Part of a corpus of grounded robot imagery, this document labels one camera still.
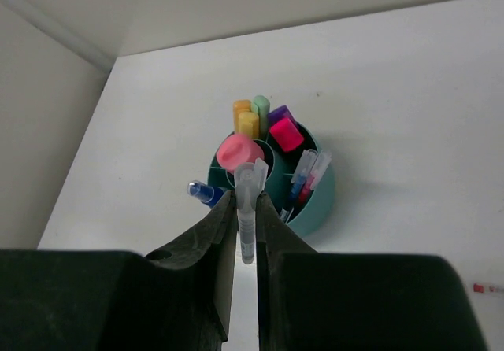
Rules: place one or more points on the black pink highlighter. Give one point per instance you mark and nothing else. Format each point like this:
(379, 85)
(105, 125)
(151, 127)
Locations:
(287, 135)

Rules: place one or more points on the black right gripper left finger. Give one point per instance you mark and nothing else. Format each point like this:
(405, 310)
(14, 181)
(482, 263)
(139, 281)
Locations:
(177, 297)

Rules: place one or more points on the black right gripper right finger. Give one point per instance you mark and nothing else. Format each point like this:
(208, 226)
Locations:
(309, 300)

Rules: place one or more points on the red gel pen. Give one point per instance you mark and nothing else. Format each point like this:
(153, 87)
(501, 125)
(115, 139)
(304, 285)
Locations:
(487, 289)

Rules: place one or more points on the blue refill pen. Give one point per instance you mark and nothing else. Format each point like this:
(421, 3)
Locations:
(298, 180)

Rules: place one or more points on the red refill pen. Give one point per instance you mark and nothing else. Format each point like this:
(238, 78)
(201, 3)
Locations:
(315, 175)

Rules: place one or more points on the yellow highlighter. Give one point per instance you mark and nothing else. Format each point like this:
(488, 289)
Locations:
(248, 124)

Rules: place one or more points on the black gel pen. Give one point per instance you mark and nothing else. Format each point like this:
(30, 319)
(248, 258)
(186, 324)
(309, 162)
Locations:
(250, 178)

